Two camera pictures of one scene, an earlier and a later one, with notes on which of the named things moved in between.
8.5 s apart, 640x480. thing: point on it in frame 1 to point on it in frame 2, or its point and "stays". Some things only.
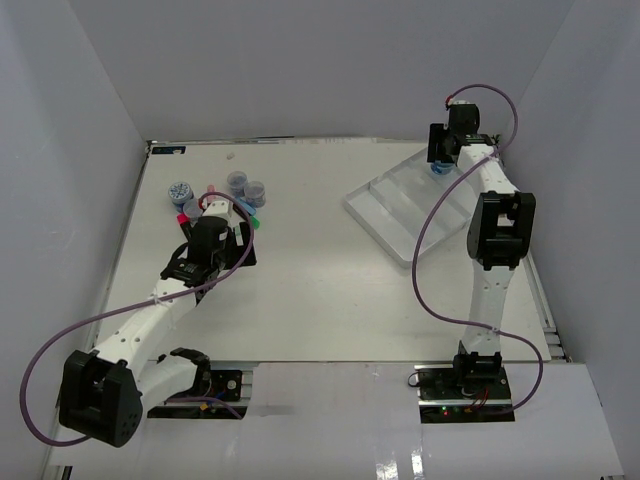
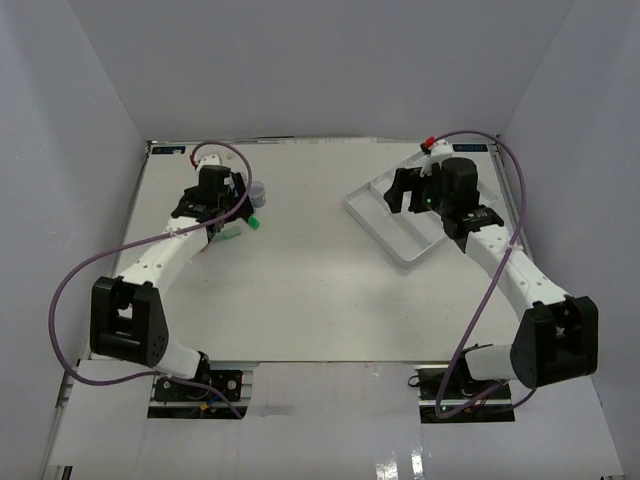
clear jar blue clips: [254, 193] stays
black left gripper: [238, 250] to [238, 189]
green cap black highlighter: [254, 222] stays
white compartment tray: [395, 206] stays
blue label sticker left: [169, 150] stays
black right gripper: [437, 134] to [404, 181]
